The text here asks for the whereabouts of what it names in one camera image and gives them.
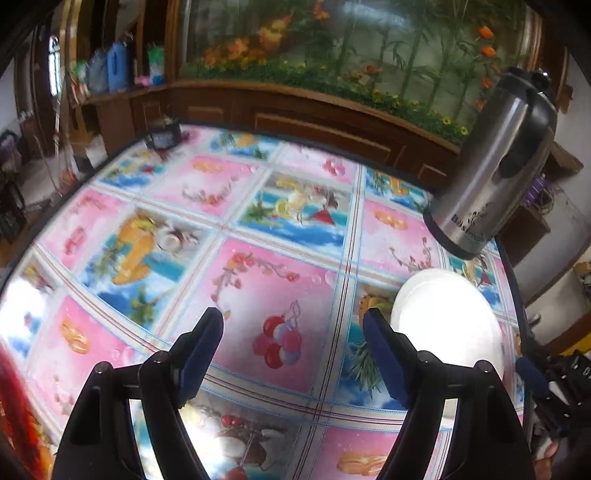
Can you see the grey-blue plastic jug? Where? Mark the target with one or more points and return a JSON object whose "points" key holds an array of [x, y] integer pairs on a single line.
{"points": [[97, 71]]}

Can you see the person's right hand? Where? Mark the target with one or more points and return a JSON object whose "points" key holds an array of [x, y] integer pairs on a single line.
{"points": [[548, 459]]}

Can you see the white plate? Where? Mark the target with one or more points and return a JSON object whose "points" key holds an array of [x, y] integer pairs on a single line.
{"points": [[448, 314]]}

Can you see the wooden cabinet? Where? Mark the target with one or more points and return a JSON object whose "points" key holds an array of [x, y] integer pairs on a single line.
{"points": [[277, 110]]}

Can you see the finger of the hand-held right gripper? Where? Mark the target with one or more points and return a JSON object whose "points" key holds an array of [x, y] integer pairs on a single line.
{"points": [[531, 374]]}

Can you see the red plastic bowl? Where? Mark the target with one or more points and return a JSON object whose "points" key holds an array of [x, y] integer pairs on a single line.
{"points": [[18, 415]]}

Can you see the stainless steel thermos jug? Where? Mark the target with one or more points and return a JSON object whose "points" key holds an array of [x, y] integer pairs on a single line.
{"points": [[489, 161]]}

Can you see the printed tablecloth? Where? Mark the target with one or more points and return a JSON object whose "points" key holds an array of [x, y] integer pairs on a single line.
{"points": [[258, 277]]}

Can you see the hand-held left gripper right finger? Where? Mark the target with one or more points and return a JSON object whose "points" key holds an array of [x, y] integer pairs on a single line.
{"points": [[383, 360]]}

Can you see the green and white bottle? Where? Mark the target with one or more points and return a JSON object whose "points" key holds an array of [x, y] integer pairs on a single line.
{"points": [[157, 67]]}

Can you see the aquarium with plants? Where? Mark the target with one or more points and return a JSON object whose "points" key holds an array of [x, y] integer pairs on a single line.
{"points": [[323, 41]]}

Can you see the purple boxes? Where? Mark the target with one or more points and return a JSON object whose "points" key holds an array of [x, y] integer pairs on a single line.
{"points": [[535, 191]]}

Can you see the window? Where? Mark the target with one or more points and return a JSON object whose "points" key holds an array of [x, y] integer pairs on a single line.
{"points": [[54, 64]]}

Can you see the blue detergent bottle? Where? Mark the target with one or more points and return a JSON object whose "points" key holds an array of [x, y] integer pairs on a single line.
{"points": [[118, 67]]}

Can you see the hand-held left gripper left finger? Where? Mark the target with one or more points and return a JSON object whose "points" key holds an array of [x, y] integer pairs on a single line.
{"points": [[203, 357]]}

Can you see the small black box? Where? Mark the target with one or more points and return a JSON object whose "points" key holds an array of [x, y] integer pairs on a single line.
{"points": [[162, 136]]}

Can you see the cardboard box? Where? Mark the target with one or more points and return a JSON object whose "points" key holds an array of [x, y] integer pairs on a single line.
{"points": [[567, 159]]}

